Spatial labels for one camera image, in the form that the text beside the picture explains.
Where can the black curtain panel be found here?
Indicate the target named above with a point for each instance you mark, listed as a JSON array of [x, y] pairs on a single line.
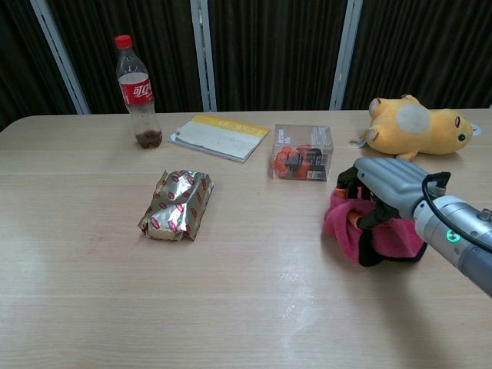
[[276, 54], [423, 50], [23, 57], [88, 38]]

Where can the yellow and white notebook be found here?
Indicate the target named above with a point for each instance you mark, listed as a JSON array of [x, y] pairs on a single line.
[[219, 140]]

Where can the grey partition post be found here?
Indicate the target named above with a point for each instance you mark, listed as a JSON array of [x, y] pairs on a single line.
[[203, 57], [346, 57], [57, 50]]

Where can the cola bottle with red cap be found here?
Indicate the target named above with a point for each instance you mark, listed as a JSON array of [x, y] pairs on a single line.
[[134, 88]]

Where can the pink cloth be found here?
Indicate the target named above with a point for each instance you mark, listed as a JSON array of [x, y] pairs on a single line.
[[342, 227]]

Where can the gold foil snack package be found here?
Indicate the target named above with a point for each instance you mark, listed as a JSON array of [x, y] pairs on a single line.
[[177, 207]]

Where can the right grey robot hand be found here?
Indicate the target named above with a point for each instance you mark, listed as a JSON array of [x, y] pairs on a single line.
[[396, 180]]

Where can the yellow plush toy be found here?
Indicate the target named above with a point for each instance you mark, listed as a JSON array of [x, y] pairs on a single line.
[[430, 130]]

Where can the clear box with orange items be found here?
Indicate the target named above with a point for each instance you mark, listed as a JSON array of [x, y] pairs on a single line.
[[301, 157]]

